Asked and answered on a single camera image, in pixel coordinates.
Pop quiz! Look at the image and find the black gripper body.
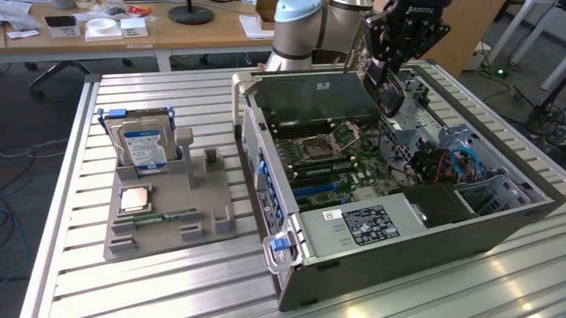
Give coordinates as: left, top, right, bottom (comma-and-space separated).
385, 0, 447, 60

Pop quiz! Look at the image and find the graphics card with black fan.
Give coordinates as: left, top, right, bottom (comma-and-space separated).
343, 19, 407, 119

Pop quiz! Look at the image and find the wooden cabinet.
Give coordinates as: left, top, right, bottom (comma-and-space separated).
399, 0, 506, 76

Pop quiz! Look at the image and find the brown cardboard box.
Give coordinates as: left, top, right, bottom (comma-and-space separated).
255, 0, 279, 23

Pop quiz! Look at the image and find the white paper stack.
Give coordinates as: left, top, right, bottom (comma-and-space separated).
239, 14, 277, 40

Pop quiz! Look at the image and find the CPU socket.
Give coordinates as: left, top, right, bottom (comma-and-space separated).
299, 133, 342, 160

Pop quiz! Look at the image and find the green motherboard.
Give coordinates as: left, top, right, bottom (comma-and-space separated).
263, 111, 402, 213

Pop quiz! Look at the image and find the wooden desk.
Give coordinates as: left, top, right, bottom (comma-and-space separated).
0, 0, 399, 72

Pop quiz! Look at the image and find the black lamp base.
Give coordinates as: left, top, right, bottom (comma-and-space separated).
167, 0, 215, 26

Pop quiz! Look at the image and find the blue expansion slot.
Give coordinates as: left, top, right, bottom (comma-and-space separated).
293, 181, 345, 199

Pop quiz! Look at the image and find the white cube box with label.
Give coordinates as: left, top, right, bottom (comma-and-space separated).
119, 17, 150, 38

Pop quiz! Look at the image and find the white flat box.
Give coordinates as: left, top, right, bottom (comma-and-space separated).
84, 26, 124, 42

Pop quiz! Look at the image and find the grey power supply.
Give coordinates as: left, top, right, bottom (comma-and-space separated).
298, 193, 429, 260

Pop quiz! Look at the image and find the hard disk in blue caddy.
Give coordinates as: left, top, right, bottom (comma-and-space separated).
96, 106, 179, 176

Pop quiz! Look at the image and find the white tape roll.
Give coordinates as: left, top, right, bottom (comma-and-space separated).
87, 18, 116, 33

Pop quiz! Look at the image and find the grey parts rack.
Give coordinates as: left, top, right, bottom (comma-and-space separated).
102, 127, 238, 263

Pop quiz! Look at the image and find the open grey PC case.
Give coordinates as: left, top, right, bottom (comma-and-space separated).
233, 60, 566, 313

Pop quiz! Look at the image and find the black topped label box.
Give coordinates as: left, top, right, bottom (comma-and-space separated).
43, 15, 83, 38

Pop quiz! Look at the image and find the silver CPU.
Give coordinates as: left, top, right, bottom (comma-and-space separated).
120, 187, 150, 211

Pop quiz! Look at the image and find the green RAM stick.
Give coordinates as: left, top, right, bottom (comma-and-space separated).
115, 207, 199, 227

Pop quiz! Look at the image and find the black chair base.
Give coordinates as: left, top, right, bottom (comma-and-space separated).
27, 59, 94, 97

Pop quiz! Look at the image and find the clear plastic bag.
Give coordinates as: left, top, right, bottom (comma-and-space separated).
0, 1, 43, 31

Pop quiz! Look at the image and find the white table frame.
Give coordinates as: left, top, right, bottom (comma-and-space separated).
483, 0, 566, 90

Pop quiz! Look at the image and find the blue disk wire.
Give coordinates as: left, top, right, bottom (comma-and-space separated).
450, 146, 486, 184

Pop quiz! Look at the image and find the white floor cable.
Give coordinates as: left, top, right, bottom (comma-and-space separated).
0, 138, 67, 159

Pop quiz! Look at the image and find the blue floor cable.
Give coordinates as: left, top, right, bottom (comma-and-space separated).
0, 158, 35, 286

